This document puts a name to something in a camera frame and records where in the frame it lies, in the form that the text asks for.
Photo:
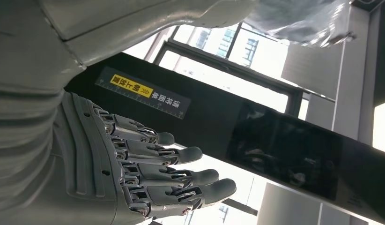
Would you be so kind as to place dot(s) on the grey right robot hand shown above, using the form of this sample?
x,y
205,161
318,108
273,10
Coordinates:
x,y
87,174

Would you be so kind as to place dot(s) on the black inbound scanner machine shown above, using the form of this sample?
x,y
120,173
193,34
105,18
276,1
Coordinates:
x,y
242,133

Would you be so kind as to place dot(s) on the black and yellow label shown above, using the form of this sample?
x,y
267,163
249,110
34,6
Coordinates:
x,y
142,92

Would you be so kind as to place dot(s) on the white building outside window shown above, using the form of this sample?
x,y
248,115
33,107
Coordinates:
x,y
229,43

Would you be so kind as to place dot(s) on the dark window frame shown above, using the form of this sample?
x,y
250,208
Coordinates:
x,y
236,71

